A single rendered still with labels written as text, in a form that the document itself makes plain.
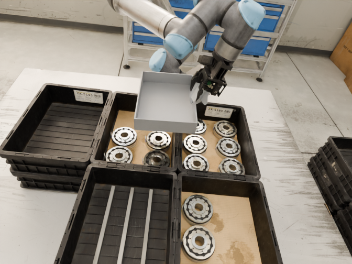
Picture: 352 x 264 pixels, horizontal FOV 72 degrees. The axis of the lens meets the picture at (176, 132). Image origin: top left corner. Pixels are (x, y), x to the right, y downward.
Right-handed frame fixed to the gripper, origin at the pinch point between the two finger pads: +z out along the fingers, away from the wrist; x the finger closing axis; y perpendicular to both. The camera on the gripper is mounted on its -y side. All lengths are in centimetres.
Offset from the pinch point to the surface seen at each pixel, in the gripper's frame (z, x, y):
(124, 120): 31.2, -18.1, -13.6
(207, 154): 21.3, 16.3, 5.4
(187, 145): 21.0, 7.1, 3.1
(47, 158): 28, -43, 16
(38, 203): 52, -44, 20
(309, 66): 43, 244, -224
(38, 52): 143, -104, -210
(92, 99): 31, -33, -22
